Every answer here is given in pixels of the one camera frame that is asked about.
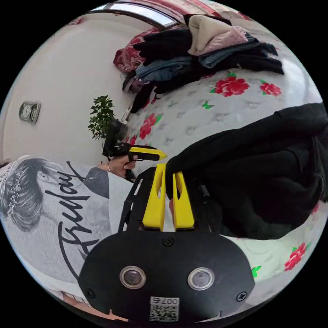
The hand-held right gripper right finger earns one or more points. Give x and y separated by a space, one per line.
184 207

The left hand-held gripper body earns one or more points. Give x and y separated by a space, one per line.
116 149

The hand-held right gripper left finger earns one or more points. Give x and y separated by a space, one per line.
153 200

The black long sleeve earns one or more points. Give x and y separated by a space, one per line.
256 174

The person's left forearm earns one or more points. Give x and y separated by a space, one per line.
103 167

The person's left hand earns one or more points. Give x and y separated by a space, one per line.
123 164

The green potted plant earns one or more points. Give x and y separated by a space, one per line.
101 116

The bed with floral quilt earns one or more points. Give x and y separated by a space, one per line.
192 115

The person's body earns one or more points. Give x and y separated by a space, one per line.
46 210

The red floral blanket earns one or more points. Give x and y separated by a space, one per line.
126 55

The pile of clothes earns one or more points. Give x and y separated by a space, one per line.
205 51

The window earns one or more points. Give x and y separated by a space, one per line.
143 12

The silver wall clock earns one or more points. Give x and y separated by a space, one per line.
29 112

